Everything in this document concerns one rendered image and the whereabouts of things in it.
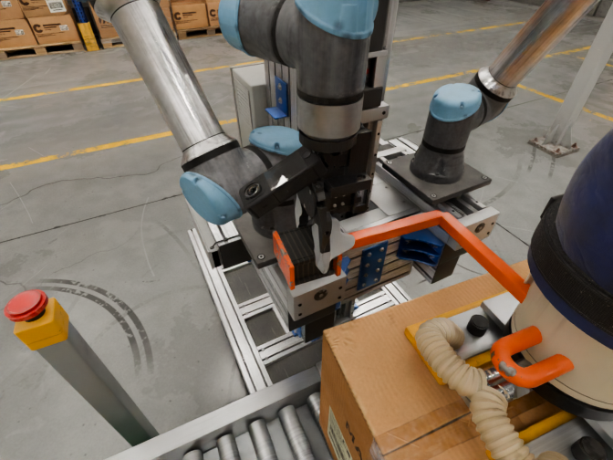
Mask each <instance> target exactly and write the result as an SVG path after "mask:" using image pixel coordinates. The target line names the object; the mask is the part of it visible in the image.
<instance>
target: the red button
mask: <svg viewBox="0 0 613 460"><path fill-rule="evenodd" d="M47 303H48V297H47V294H46V293H45V292H44V291H42V290H40V289H31V290H27V291H24V292H21V293H19V294H17V295H16V296H14V297H13V298H11V299H10V300H9V302H8V303H7V304H6V306H5V309H4V313H5V316H6V317H7V318H8V319H9V320H11V321H13V322H21V321H25V322H32V321H35V320H38V319H40V318H41V317H42V316H43V315H44V314H45V312H46V306H47Z"/></svg>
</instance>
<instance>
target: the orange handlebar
mask: <svg viewBox="0 0 613 460"><path fill-rule="evenodd" d="M436 225H439V226H441V227H442V228H443V229H444V230H445V231H446V232H447V233H448V234H449V235H450V236H451V237H452V238H453V239H454V240H455V241H456V242H457V243H458V244H459V245H460V246H461V247H462V248H464V249H465V250H466V251H467V252H468V253H469V254H470V255H471V256H472V257H473V258H474V259H475V260H476V261H477V262H478V263H479V264H480V265H481V266H482V267H483V268H484V269H486V270H487V271H488V272H489V273H490V274H491V275H492V276H493V277H494V278H495V279H496V280H497V281H498V282H499V283H500V284H501V285H502V286H503V287H504V288H505V289H506V290H507V291H509V292H510V293H511V294H512V295H513V296H514V297H515V298H516V299H517V300H518V301H519V302H520V303H521V304H522V303H523V301H524V300H525V297H526V295H527V292H528V289H529V287H530V286H531V285H530V284H525V283H524V281H525V280H524V279H523V278H522V277H521V276H520V275H518V274H517V273H516V272H515V271H514V270H513V269H512V268H511V267H509V266H508V265H507V264H506V263H505V262H504V261H503V260H502V259H501V258H500V257H499V256H498V255H497V254H496V253H494V252H493V251H492V250H491V249H490V248H489V247H488V246H486V245H485V244H484V243H483V242H482V241H481V240H480V239H479V238H477V237H476V236H475V235H474V234H473V233H472V232H471V231H469V230H468V229H467V228H466V227H465V226H464V225H463V224H461V223H460V222H459V221H458V220H457V219H456V218H455V217H454V216H453V215H451V214H450V213H449V212H444V213H443V212H442V211H440V210H433V211H430V212H427V213H423V214H417V215H414V216H410V217H407V218H403V219H400V220H396V221H393V222H389V223H386V224H382V225H376V226H372V227H369V228H366V229H362V230H358V231H356V232H352V233H349V234H350V235H353V236H354V237H355V245H354V246H353V247H352V248H350V249H349V250H351V249H354V248H358V247H361V246H366V245H370V244H373V243H377V242H380V241H383V240H387V239H390V238H393V237H396V236H400V235H406V234H408V233H412V232H415V231H419V230H422V229H425V228H429V227H432V226H436ZM541 342H542V335H541V332H540V330H539V329H538V328H537V327H536V326H533V325H532V326H530V327H527V328H525V329H521V330H519V331H517V332H515V333H512V334H510V335H507V336H505V337H502V338H500V339H499V340H498V341H496V342H495V343H494V344H493V346H492V348H491V351H490V355H491V361H492V363H493V365H494V367H495V368H496V369H497V371H498V372H499V373H500V374H501V375H502V376H503V377H504V378H505V379H506V380H507V381H509V382H510V383H512V384H514V385H516V386H518V387H523V388H527V389H530V388H535V387H538V386H540V385H542V384H544V383H546V382H549V381H551V380H553V379H555V378H557V377H559V376H561V375H563V374H565V373H567V372H569V371H572V370H573V369H574V368H575V367H574V364H573V362H572V361H571V360H570V359H569V358H567V357H566V356H564V355H562V354H555V355H553V356H551V357H549V358H546V359H544V360H542V361H539V362H537V363H535V364H533V365H531V366H528V367H525V368H523V367H520V366H518V365H517V364H516V363H515V362H514V361H513V360H512V358H511V356H512V355H514V354H516V353H518V352H520V351H522V350H526V349H528V348H531V347H533V346H535V345H537V344H539V343H541Z"/></svg>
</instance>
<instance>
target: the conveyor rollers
mask: <svg viewBox="0 0 613 460"><path fill-rule="evenodd" d="M306 402H307V404H308V407H309V409H310V411H311V413H312V415H313V417H314V419H315V421H316V424H317V427H318V429H319V432H320V433H321V435H322V437H323V440H324V442H325V444H326V446H327V449H328V451H329V453H330V455H331V458H332V460H334V459H333V456H332V454H331V452H330V449H329V447H328V444H327V440H326V437H325V436H324V433H323V431H322V428H321V425H320V423H319V410H320V392H315V393H313V394H311V395H310V396H309V397H308V398H307V399H306ZM278 416H279V419H280V421H281V424H282V426H283V428H284V431H285V434H286V438H287V441H288V442H289V445H290V448H291V450H292V453H293V456H294V458H295V460H316V458H315V456H314V454H313V452H312V449H311V447H310V444H309V442H308V440H307V437H306V434H305V432H304V429H303V427H302V425H301V423H300V421H299V418H298V416H297V414H296V410H295V407H294V406H293V405H288V406H286V407H284V408H283V409H281V410H280V411H279V413H278ZM248 431H249V434H250V436H251V439H252V443H253V446H254V449H255V454H256V457H257V460H278V458H277V455H276V452H275V448H274V445H273V442H272V439H271V437H270V434H269V432H268V429H267V426H266V423H265V420H263V419H260V420H257V421H254V422H253V423H251V424H250V425H249V427H248ZM216 445H217V449H218V453H219V456H220V460H241V458H240V455H239V451H238V448H237V444H236V441H235V438H234V435H233V434H227V435H224V436H222V437H221V438H220V439H218V440H217V442H216ZM182 460H203V453H202V451H201V450H193V451H191V452H189V453H188V454H186V455H185V456H184V457H183V458H182Z"/></svg>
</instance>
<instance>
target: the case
mask: <svg viewBox="0 0 613 460"><path fill-rule="evenodd" d="M509 267H511V268H512V269H513V270H514V271H515V272H516V273H517V274H518V275H520V276H521V277H522V278H523V279H524V280H525V279H526V278H527V276H528V274H529V273H530V269H529V266H528V263H527V259H526V260H524V261H521V262H518V263H515V264H512V265H510V266H509ZM503 291H506V289H505V288H504V287H503V286H502V285H501V284H500V283H499V282H498V281H497V280H496V279H495V278H494V277H493V276H492V275H491V274H490V273H486V274H484V275H481V276H478V277H474V278H471V279H468V280H465V281H463V282H461V283H458V284H455V285H452V286H449V287H446V288H443V289H440V290H437V291H434V292H431V293H429V294H427V295H424V296H421V297H418V298H414V299H411V300H408V301H406V302H403V303H400V304H398V305H395V306H392V307H389V308H385V309H383V310H380V311H377V312H374V313H371V314H368V315H367V316H364V317H361V318H358V319H353V320H351V321H349V322H346V323H343V324H340V325H337V326H335V327H332V328H330V329H325V330H323V341H322V364H321V387H320V410H319V423H320V425H321V428H322V431H323V433H324V436H325V437H326V440H327V444H328V447H329V449H330V452H331V454H332V456H333V459H334V460H490V459H489V458H488V456H487V454H486V450H487V449H486V448H485V445H486V443H485V442H484V441H482V440H481V438H480V437H481V434H480V433H479V432H476V429H475V428H476V424H475V423H474V422H472V416H473V414H472V413H471V411H470V410H469V407H468V406H467V404H466V403H465V402H464V400H463V399H462V397H461V396H460V395H459V394H458V392H457V391H455V390H451V389H449V385H448V383H446V384H444V385H440V384H439V383H437V381H436V380H435V378H434V377H433V375H432V374H431V372H430V370H429V369H428V368H427V366H426V365H425V363H424V362H423V360H422V359H421V357H420V355H419V354H418V352H417V351H416V350H415V349H414V347H413V346H412V344H411V343H410V341H409V340H408V338H407V337H406V335H405V333H404V331H405V329H406V328H407V327H408V326H410V325H413V324H415V323H418V322H421V321H424V320H425V319H430V318H432V317H435V316H438V315H441V314H442V313H445V312H448V311H451V310H453V309H456V308H460V307H462V306H465V305H468V304H471V303H473V302H475V301H478V300H480V299H483V298H488V297H490V296H492V295H495V294H498V293H500V292H503ZM561 410H562V409H560V408H558V407H556V406H555V405H553V404H552V403H550V402H548V401H547V400H546V399H544V398H543V397H541V396H540V395H539V394H538V393H536V392H535V391H531V392H529V393H528V394H526V395H524V396H522V397H520V398H518V399H514V400H512V401H510V402H509V403H508V406H507V410H506V413H508V414H507V416H506V417H508V418H510V420H511V421H510V424H513V425H514V430H515V431H516V432H520V431H522V430H524V429H525V428H527V427H529V426H531V425H533V424H535V423H538V422H539V421H541V420H543V419H545V418H546V417H548V416H550V415H552V414H554V413H557V412H559V411H561Z"/></svg>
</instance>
